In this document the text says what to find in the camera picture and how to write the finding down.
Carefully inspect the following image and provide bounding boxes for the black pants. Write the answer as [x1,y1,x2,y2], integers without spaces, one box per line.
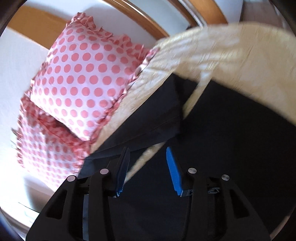
[79,75,295,240]

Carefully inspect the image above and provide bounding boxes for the left pink polka-dot pillow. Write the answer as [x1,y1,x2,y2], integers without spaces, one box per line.
[16,94,90,191]

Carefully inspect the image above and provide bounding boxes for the pink polka-dot pillow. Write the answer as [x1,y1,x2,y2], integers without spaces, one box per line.
[16,94,90,191]
[30,13,157,141]

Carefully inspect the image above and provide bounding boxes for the right pink polka-dot pillow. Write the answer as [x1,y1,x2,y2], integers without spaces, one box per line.
[30,13,157,141]

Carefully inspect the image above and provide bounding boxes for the cream floral bed sheet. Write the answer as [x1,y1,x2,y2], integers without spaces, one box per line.
[80,23,295,180]

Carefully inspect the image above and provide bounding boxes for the wooden door frame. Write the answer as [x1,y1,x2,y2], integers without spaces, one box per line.
[1,1,228,49]

